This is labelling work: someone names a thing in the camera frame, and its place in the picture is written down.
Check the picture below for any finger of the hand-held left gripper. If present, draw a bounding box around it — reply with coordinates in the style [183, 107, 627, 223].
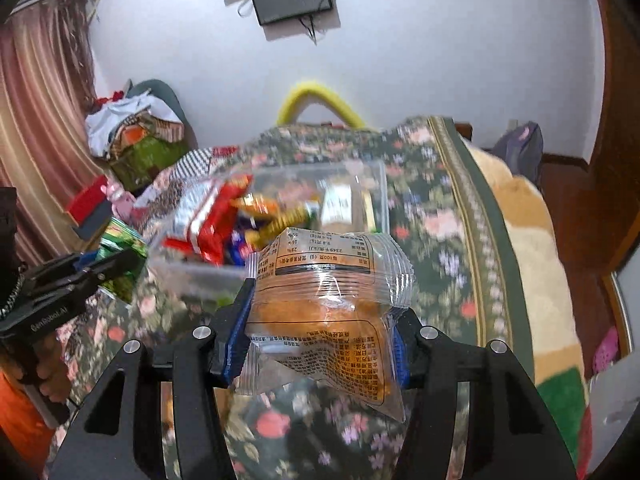
[22, 249, 148, 291]
[20, 275, 108, 311]

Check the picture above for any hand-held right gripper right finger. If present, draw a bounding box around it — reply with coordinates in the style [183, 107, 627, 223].
[387, 307, 576, 480]

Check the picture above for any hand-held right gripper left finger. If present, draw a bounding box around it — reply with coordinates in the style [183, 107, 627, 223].
[50, 277, 256, 480]

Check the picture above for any green snack packet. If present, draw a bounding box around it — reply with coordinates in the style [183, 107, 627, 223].
[97, 222, 149, 303]

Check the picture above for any clear tan bread packet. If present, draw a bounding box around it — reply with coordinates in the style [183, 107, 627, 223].
[235, 227, 417, 423]

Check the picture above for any red snack packet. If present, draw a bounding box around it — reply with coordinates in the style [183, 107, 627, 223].
[162, 175, 253, 266]

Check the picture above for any blue chips packet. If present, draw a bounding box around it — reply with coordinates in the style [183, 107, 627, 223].
[227, 230, 257, 266]

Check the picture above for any yellow striped snack packet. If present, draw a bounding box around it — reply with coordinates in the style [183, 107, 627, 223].
[235, 195, 321, 248]

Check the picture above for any white label bread packet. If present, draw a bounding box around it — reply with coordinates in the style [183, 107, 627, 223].
[320, 180, 373, 234]

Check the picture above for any clear plastic storage box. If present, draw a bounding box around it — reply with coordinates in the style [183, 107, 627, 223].
[149, 160, 391, 306]

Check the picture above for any person's left forearm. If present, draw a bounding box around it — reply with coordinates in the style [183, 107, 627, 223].
[0, 375, 56, 466]

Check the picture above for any person's left hand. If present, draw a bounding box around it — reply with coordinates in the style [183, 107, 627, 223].
[10, 335, 68, 406]

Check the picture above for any grey box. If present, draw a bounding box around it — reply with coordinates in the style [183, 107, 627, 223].
[75, 207, 113, 239]

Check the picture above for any pink toy figure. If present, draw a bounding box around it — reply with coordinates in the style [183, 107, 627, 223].
[102, 182, 137, 217]

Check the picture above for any red box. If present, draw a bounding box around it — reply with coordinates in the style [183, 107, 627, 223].
[67, 175, 108, 224]

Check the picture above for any green cloth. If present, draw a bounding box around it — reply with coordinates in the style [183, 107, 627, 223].
[110, 137, 188, 192]

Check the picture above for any patchwork quilt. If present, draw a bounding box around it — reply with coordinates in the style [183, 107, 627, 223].
[132, 145, 241, 241]

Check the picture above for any dark floral blanket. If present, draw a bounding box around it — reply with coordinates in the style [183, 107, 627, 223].
[45, 115, 538, 480]

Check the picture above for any pile of clothes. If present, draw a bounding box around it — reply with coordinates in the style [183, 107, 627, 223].
[85, 87, 183, 158]

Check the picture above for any striped brown curtain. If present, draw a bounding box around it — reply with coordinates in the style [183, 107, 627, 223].
[0, 0, 108, 266]

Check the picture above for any teal chair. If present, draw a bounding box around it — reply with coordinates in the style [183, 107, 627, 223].
[125, 79, 188, 151]

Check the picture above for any beige plush blanket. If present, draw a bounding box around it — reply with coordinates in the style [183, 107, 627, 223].
[460, 135, 591, 466]

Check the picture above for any dark backpack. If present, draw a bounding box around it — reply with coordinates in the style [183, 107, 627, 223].
[492, 121, 544, 187]

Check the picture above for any yellow foam arch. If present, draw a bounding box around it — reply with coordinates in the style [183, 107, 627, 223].
[277, 80, 368, 128]

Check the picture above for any wooden wardrobe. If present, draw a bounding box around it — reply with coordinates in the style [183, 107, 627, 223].
[590, 0, 640, 281]

